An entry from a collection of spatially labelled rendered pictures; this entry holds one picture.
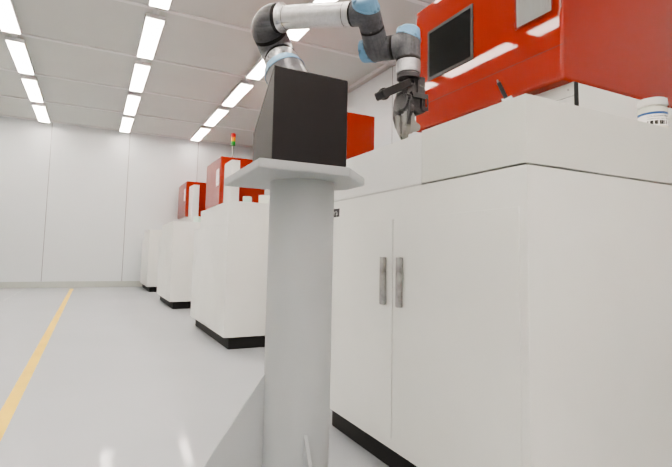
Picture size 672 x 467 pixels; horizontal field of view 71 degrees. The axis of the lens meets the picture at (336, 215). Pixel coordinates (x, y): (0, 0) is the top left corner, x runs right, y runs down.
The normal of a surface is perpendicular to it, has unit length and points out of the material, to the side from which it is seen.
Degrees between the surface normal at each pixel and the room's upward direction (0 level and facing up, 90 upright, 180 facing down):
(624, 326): 90
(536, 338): 90
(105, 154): 90
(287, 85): 90
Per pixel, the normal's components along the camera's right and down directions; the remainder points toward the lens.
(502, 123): -0.89, -0.06
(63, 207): 0.46, -0.07
